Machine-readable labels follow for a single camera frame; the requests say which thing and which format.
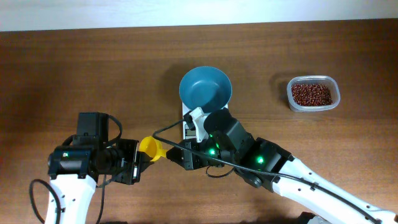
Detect yellow plastic scoop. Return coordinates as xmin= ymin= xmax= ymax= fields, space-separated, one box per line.
xmin=139 ymin=136 xmax=167 ymax=162

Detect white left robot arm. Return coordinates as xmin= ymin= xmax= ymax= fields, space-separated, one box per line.
xmin=45 ymin=112 xmax=144 ymax=223

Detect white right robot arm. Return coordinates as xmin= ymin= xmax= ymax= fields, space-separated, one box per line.
xmin=166 ymin=108 xmax=397 ymax=223

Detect white digital kitchen scale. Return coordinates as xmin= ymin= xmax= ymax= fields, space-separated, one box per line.
xmin=183 ymin=113 xmax=210 ymax=142

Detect teal plastic bowl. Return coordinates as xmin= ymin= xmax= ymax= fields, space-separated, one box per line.
xmin=179 ymin=66 xmax=233 ymax=113

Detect red beans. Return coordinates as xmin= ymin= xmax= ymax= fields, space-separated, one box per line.
xmin=291 ymin=84 xmax=333 ymax=106

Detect clear plastic container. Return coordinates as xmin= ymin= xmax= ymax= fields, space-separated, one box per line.
xmin=287 ymin=75 xmax=341 ymax=112

